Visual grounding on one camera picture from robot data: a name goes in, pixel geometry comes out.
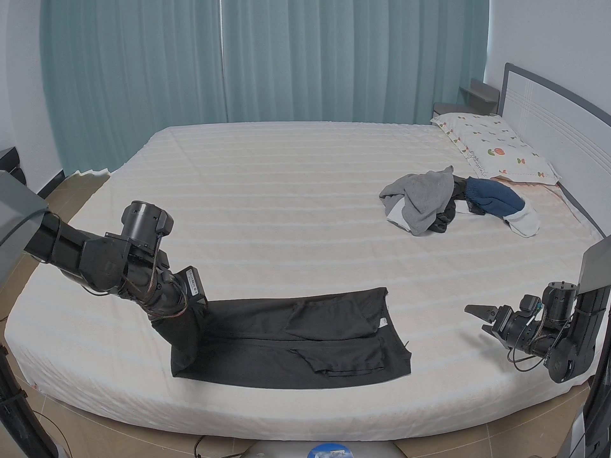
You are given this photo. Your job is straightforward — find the white garment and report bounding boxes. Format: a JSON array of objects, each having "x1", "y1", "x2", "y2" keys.
[
  {"x1": 501, "y1": 201, "x2": 541, "y2": 237},
  {"x1": 387, "y1": 205, "x2": 411, "y2": 230}
]

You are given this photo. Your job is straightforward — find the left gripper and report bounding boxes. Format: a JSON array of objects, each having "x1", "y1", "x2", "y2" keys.
[{"x1": 141, "y1": 265, "x2": 209, "y2": 322}]

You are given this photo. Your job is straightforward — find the black garment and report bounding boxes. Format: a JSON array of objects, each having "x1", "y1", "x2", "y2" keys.
[{"x1": 427, "y1": 175, "x2": 471, "y2": 234}]

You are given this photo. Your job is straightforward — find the black chest of drawers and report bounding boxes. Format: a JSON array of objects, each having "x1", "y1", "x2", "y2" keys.
[{"x1": 0, "y1": 147, "x2": 27, "y2": 187}]

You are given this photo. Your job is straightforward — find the bed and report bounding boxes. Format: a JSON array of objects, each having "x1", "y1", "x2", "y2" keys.
[{"x1": 5, "y1": 62, "x2": 611, "y2": 442}]

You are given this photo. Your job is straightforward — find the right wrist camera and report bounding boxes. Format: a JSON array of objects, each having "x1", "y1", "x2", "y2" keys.
[{"x1": 520, "y1": 295, "x2": 544, "y2": 319}]

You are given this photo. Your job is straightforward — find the black cable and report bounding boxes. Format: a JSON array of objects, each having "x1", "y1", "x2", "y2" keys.
[
  {"x1": 193, "y1": 434, "x2": 244, "y2": 458},
  {"x1": 507, "y1": 346, "x2": 548, "y2": 372}
]

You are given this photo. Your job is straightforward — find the blue-green curtain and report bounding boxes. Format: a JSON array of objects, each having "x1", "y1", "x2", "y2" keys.
[
  {"x1": 40, "y1": 0, "x2": 227, "y2": 175},
  {"x1": 222, "y1": 0, "x2": 490, "y2": 125}
]

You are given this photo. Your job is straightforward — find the grey bedside table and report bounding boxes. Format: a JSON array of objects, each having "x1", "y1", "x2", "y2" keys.
[{"x1": 432, "y1": 78, "x2": 500, "y2": 117}]

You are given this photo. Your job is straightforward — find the dark blue garment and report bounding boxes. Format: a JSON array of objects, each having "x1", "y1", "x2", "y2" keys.
[{"x1": 465, "y1": 177, "x2": 526, "y2": 218}]

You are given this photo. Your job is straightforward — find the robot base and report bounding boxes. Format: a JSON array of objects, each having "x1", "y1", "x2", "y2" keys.
[{"x1": 243, "y1": 439, "x2": 397, "y2": 458}]

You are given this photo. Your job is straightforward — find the white printed pillow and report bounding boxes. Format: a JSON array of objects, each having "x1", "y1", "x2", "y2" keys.
[{"x1": 431, "y1": 113, "x2": 563, "y2": 186}]

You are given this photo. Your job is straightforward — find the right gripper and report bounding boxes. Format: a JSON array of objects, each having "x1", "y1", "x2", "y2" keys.
[{"x1": 464, "y1": 304, "x2": 545, "y2": 357}]

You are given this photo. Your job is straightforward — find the black T-shirt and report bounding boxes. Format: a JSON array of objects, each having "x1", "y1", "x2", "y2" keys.
[{"x1": 150, "y1": 287, "x2": 412, "y2": 391}]

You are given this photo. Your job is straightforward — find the grey garment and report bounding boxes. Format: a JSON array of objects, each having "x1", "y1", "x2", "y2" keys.
[{"x1": 379, "y1": 165, "x2": 454, "y2": 236}]

